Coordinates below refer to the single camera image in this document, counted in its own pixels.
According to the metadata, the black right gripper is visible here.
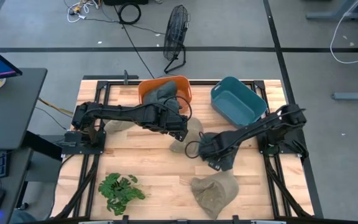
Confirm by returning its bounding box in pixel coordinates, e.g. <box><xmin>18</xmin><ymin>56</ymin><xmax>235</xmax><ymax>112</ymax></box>
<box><xmin>199</xmin><ymin>135</ymin><xmax>234</xmax><ymax>171</ymax></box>

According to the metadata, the beige cap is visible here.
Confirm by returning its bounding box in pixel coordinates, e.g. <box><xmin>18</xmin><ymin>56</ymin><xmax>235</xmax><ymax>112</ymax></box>
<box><xmin>169</xmin><ymin>117</ymin><xmax>204</xmax><ymax>155</ymax></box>
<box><xmin>104</xmin><ymin>119</ymin><xmax>136</xmax><ymax>135</ymax></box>
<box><xmin>191</xmin><ymin>170</ymin><xmax>239</xmax><ymax>220</ymax></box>

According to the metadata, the orange plastic bin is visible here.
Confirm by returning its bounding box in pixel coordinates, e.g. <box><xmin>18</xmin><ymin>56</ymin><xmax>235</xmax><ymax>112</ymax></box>
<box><xmin>137</xmin><ymin>75</ymin><xmax>193</xmax><ymax>114</ymax></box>

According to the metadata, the teal plastic bin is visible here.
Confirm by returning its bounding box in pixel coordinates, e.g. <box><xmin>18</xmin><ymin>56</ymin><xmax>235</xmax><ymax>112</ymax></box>
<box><xmin>210</xmin><ymin>76</ymin><xmax>268</xmax><ymax>128</ymax></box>

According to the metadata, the black bar behind table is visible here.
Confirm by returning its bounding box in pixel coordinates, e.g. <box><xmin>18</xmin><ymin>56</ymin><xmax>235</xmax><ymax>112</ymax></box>
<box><xmin>82</xmin><ymin>74</ymin><xmax>139</xmax><ymax>81</ymax></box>

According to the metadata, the green artificial leaf sprig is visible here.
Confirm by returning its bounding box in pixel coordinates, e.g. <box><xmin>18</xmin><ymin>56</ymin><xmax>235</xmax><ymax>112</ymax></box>
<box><xmin>98</xmin><ymin>173</ymin><xmax>146</xmax><ymax>217</ymax></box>

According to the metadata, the black floor fan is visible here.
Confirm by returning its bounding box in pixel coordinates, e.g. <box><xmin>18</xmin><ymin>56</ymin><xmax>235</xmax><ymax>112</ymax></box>
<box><xmin>163</xmin><ymin>4</ymin><xmax>191</xmax><ymax>74</ymax></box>

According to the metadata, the grey desk foot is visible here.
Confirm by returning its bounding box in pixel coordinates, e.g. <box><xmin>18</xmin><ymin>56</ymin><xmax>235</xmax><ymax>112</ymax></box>
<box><xmin>332</xmin><ymin>90</ymin><xmax>358</xmax><ymax>101</ymax></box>

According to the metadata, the black desk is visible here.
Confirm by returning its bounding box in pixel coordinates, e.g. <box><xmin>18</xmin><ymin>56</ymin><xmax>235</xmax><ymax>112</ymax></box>
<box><xmin>0</xmin><ymin>67</ymin><xmax>48</xmax><ymax>151</ymax></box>

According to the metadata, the black keyboard shelf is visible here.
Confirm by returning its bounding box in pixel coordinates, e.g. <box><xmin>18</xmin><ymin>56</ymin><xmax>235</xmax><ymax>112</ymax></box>
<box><xmin>0</xmin><ymin>147</ymin><xmax>34</xmax><ymax>224</ymax></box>

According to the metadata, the grey desk leg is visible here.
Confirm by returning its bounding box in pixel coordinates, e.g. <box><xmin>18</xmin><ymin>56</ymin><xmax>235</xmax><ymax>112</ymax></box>
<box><xmin>306</xmin><ymin>0</ymin><xmax>358</xmax><ymax>21</ymax></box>

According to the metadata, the black aluminium table frame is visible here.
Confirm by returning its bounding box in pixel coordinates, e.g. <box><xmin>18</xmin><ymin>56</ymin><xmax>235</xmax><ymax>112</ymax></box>
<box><xmin>50</xmin><ymin>79</ymin><xmax>315</xmax><ymax>224</ymax></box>

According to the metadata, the long black floor cable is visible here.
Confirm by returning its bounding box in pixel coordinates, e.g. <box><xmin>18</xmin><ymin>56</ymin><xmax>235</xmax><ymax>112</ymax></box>
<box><xmin>113</xmin><ymin>4</ymin><xmax>155</xmax><ymax>78</ymax></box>

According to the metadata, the coiled black cable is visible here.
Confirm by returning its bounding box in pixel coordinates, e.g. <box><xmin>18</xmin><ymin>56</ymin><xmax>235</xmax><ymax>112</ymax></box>
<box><xmin>117</xmin><ymin>2</ymin><xmax>142</xmax><ymax>25</ymax></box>

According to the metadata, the yellow cable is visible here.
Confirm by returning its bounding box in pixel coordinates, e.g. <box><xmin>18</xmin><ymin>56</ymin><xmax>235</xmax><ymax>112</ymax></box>
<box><xmin>37</xmin><ymin>98</ymin><xmax>74</xmax><ymax>115</ymax></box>

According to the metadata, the white cable bundle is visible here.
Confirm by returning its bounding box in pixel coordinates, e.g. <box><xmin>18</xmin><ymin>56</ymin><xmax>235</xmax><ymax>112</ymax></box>
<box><xmin>63</xmin><ymin>0</ymin><xmax>101</xmax><ymax>23</ymax></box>

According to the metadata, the long white cable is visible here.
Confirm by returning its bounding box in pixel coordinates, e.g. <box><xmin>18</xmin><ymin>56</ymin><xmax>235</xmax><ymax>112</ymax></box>
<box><xmin>329</xmin><ymin>0</ymin><xmax>358</xmax><ymax>65</ymax></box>

